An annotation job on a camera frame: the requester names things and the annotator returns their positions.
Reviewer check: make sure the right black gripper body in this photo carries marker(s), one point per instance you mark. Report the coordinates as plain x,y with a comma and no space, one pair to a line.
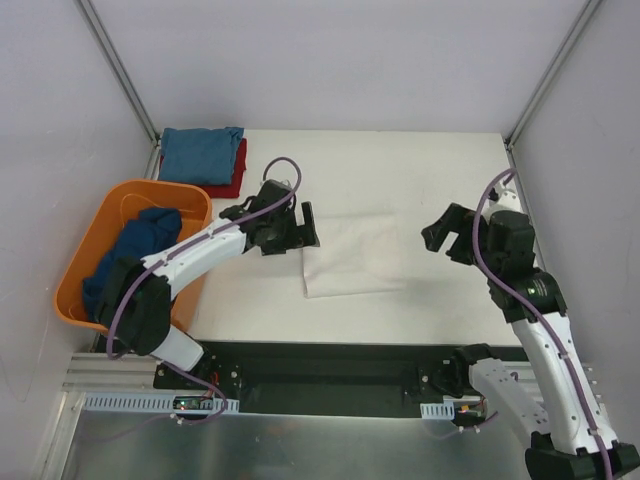
461,240

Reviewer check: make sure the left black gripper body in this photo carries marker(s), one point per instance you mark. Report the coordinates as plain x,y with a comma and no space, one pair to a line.
295,230

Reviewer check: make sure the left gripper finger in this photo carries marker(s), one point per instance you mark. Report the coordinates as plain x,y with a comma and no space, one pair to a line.
278,248
307,230

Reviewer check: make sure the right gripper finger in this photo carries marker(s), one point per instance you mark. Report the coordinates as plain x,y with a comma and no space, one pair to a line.
454,220
461,251

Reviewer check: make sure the white and green t-shirt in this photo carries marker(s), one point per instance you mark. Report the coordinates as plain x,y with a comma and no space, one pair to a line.
358,254

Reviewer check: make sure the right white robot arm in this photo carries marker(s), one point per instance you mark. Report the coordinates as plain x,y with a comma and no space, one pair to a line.
566,435

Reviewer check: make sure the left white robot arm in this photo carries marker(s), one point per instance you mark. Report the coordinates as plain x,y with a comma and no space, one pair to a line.
135,306

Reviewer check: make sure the folded red t-shirt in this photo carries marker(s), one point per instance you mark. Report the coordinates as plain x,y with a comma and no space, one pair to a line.
235,180

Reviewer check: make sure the orange plastic basket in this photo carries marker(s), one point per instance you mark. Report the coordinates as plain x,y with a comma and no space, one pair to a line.
121,204

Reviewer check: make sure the folded light blue t-shirt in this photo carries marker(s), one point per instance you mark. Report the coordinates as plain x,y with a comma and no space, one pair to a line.
185,138

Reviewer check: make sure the dark blue t-shirt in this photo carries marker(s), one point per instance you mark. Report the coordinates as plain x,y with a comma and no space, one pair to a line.
154,230

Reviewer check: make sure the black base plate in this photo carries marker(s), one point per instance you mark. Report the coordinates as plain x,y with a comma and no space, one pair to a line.
325,375

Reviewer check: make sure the right white cable duct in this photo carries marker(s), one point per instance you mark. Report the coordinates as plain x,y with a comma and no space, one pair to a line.
437,411

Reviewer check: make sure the white cable duct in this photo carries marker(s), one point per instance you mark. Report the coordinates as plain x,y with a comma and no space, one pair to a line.
437,411
158,404

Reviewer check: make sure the aluminium front rail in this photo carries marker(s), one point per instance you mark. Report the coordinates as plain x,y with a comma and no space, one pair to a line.
131,374

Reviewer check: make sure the left white cable duct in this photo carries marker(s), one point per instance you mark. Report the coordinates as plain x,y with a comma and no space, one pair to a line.
158,404

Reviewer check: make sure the right aluminium frame post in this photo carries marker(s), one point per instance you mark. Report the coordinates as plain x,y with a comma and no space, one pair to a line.
562,54

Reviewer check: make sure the aluminium frame post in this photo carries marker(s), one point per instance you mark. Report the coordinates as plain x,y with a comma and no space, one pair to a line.
113,59
562,54

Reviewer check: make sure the left aluminium frame post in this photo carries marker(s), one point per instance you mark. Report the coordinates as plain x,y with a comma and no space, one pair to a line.
113,59

